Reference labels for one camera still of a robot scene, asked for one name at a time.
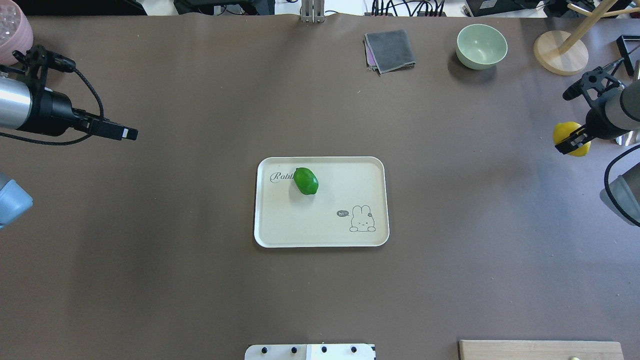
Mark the pink bowl with ice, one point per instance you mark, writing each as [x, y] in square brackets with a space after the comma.
[16, 33]

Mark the aluminium frame post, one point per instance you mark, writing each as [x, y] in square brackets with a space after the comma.
[312, 11]

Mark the cream rabbit tray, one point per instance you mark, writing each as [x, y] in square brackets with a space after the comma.
[349, 209]

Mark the grey folded cloth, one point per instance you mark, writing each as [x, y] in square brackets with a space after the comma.
[388, 51]

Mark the metal scoop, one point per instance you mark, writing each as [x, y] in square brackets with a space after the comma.
[633, 137]

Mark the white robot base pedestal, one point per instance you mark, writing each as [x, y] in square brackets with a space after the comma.
[312, 351]

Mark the yellow lemon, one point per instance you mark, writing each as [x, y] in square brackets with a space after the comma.
[562, 130]

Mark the green lime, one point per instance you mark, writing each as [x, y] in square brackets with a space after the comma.
[306, 181]

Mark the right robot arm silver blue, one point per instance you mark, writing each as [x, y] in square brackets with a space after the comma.
[613, 114]

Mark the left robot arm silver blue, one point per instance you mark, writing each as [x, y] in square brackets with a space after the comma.
[28, 105]

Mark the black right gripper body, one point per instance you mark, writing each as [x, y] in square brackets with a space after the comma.
[600, 123]

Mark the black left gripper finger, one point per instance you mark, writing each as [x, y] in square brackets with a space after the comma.
[111, 130]

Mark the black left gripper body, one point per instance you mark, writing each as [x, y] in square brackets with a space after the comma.
[51, 112]

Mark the wooden cup stand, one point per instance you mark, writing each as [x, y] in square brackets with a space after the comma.
[563, 53]

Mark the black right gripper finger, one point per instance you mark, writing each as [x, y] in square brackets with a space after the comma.
[575, 140]

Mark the wooden cutting board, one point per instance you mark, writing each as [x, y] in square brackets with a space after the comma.
[539, 350]

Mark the green bowl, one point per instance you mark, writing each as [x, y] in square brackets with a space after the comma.
[479, 46]

